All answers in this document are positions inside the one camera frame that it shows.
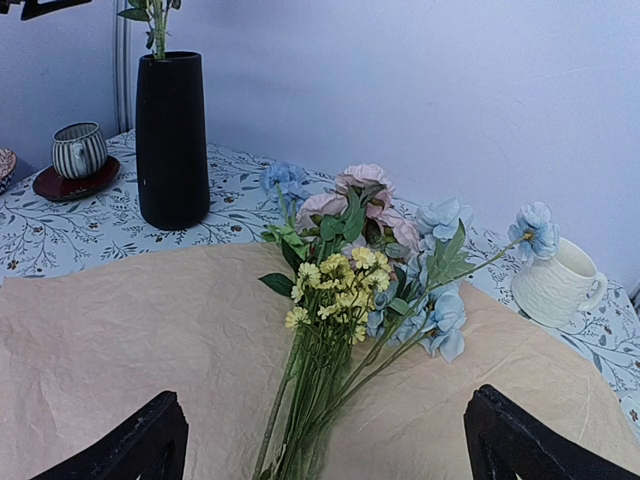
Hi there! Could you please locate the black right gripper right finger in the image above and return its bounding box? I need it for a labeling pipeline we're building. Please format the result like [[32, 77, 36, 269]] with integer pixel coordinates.
[[463, 384, 633, 479]]

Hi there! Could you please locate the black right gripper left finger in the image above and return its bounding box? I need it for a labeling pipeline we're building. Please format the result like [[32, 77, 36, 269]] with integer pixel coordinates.
[[36, 391, 189, 479]]

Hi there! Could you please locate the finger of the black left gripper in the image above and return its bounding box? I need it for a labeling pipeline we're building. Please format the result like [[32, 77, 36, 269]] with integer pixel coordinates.
[[0, 0, 91, 20]]

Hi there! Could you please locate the white rose stem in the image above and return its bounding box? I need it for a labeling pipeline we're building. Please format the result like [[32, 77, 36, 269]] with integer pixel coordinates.
[[118, 0, 182, 60]]

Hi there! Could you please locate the peach wrapping paper sheet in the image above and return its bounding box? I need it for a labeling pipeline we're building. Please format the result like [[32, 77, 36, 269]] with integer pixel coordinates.
[[1, 244, 639, 479]]

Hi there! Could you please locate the green paper flower bouquet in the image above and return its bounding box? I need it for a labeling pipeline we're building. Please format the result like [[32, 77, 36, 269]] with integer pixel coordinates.
[[252, 160, 561, 480]]

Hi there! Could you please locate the black tall vase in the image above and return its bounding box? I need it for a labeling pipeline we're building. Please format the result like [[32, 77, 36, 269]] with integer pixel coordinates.
[[135, 51, 210, 230]]

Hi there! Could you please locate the black white striped cup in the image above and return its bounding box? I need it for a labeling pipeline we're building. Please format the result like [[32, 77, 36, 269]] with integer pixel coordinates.
[[52, 122, 108, 180]]

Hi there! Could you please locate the red patterned bowl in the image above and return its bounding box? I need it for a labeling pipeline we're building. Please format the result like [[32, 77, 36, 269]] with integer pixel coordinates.
[[0, 148, 17, 194]]

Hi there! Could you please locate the cream ceramic mug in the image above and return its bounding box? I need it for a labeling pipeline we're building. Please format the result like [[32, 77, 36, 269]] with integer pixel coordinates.
[[511, 237, 608, 328]]

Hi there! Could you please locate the red floral saucer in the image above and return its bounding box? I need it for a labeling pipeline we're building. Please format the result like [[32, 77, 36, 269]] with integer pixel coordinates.
[[32, 155, 120, 202]]

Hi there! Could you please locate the floral patterned table mat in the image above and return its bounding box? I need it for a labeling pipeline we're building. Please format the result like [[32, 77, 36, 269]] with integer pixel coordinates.
[[1, 132, 639, 430]]

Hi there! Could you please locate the left aluminium post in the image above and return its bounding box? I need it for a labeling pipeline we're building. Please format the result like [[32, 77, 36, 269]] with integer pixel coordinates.
[[114, 0, 132, 133]]

